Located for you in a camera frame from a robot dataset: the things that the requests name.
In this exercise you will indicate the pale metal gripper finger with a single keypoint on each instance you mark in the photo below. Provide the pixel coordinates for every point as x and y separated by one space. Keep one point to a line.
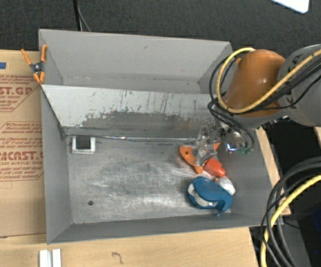
199 152
209 154

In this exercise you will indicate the orange flat plastic tool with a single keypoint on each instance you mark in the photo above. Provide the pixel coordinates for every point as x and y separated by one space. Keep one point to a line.
187 155

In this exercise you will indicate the blue and white soft toy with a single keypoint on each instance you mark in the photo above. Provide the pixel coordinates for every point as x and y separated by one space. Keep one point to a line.
208 193

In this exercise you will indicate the grey metal bin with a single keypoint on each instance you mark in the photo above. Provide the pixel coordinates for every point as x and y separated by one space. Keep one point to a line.
138 177

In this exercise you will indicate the small white square dark centre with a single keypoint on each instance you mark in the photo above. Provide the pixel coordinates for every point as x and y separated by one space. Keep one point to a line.
83 145

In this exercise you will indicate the brown cardboard board red print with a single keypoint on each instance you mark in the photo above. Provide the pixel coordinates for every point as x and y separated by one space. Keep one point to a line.
15 182

